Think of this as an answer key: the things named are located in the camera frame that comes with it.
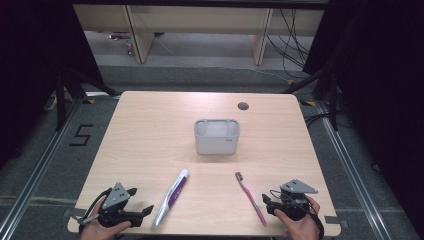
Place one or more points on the black curtain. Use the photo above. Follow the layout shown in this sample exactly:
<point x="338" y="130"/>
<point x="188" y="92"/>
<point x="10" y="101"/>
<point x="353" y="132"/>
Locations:
<point x="30" y="66"/>
<point x="383" y="83"/>

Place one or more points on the light wooden desk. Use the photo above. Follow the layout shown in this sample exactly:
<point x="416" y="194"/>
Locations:
<point x="200" y="18"/>

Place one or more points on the grey plastic toothbrush holder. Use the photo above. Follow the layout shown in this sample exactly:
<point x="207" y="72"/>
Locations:
<point x="216" y="141"/>

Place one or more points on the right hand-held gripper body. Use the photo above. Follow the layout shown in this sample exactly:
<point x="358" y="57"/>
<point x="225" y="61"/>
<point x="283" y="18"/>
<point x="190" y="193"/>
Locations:
<point x="296" y="187"/>

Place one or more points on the grey tape strip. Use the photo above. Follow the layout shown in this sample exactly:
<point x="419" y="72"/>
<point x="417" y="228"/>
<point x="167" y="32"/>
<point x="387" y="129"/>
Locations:
<point x="75" y="212"/>
<point x="332" y="219"/>

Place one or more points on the small bottle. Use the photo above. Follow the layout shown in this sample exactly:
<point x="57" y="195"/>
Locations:
<point x="129" y="47"/>

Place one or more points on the black metal stand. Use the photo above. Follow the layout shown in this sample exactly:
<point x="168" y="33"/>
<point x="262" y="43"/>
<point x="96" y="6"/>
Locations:
<point x="61" y="100"/>
<point x="333" y="100"/>

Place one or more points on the person's right hand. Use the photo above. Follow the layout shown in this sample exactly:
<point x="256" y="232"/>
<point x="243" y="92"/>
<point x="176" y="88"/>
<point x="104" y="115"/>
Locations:
<point x="303" y="230"/>

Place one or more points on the person's left hand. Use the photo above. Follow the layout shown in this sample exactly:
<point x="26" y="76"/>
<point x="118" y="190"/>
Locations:
<point x="96" y="231"/>

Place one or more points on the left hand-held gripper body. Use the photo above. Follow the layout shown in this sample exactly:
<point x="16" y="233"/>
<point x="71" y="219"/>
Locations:
<point x="115" y="196"/>

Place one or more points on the pink toothbrush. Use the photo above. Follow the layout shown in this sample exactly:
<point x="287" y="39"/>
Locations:
<point x="250" y="199"/>

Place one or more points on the white and purple toothpaste tube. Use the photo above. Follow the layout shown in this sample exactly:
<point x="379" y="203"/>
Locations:
<point x="173" y="196"/>

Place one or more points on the silver metal floor rail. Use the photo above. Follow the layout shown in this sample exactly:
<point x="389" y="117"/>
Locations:
<point x="36" y="173"/>
<point x="353" y="173"/>

